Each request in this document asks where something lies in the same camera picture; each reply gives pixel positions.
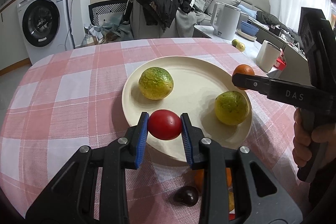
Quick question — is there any orange mandarin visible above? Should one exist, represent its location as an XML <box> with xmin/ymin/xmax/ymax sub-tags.
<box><xmin>194</xmin><ymin>168</ymin><xmax>232</xmax><ymax>193</ymax></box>
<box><xmin>232</xmin><ymin>64</ymin><xmax>255</xmax><ymax>76</ymax></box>

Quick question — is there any yellow-green citrus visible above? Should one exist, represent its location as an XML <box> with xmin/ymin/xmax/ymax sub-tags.
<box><xmin>214</xmin><ymin>91</ymin><xmax>250</xmax><ymax>126</ymax></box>
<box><xmin>138</xmin><ymin>67</ymin><xmax>174</xmax><ymax>101</ymax></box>

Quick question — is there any brown longan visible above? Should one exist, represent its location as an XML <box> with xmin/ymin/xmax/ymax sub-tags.
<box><xmin>228</xmin><ymin>191</ymin><xmax>235</xmax><ymax>212</ymax></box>

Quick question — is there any dark plum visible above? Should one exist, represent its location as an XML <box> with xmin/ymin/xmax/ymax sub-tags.
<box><xmin>173</xmin><ymin>186</ymin><xmax>199</xmax><ymax>207</ymax></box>

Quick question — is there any right hand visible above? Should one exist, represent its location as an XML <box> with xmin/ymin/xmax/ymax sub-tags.
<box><xmin>292</xmin><ymin>109</ymin><xmax>336</xmax><ymax>168</ymax></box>

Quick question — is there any red small box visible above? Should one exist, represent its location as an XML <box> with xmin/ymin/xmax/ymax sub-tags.
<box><xmin>274</xmin><ymin>49</ymin><xmax>286</xmax><ymax>71</ymax></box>

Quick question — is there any white cup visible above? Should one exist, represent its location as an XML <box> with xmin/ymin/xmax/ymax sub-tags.
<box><xmin>256</xmin><ymin>40</ymin><xmax>281</xmax><ymax>72</ymax></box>

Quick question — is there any green fruit on side table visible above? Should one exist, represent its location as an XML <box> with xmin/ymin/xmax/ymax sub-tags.
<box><xmin>231</xmin><ymin>39</ymin><xmax>245</xmax><ymax>52</ymax></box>

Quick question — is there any blue bowl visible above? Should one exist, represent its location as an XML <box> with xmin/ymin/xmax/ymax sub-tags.
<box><xmin>240</xmin><ymin>21</ymin><xmax>259</xmax><ymax>36</ymax></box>

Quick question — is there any cream round plate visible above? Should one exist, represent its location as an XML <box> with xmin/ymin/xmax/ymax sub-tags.
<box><xmin>121</xmin><ymin>56</ymin><xmax>252</xmax><ymax>149</ymax></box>

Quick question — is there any white electric kettle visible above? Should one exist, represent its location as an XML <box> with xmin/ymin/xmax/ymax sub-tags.
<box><xmin>211</xmin><ymin>2</ymin><xmax>241</xmax><ymax>40</ymax></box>

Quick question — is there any grey sofa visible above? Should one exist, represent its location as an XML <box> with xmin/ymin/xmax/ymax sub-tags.
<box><xmin>197</xmin><ymin>0</ymin><xmax>303</xmax><ymax>49</ymax></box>

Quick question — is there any pink checkered tablecloth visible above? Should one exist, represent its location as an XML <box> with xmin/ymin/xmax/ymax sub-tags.
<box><xmin>1</xmin><ymin>38</ymin><xmax>309</xmax><ymax>223</ymax></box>

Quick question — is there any black mesh chair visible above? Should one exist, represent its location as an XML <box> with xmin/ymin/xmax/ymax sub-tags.
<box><xmin>88</xmin><ymin>0</ymin><xmax>127</xmax><ymax>26</ymax></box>

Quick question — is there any white washing machine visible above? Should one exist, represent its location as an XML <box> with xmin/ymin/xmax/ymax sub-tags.
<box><xmin>17</xmin><ymin>0</ymin><xmax>75</xmax><ymax>64</ymax></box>

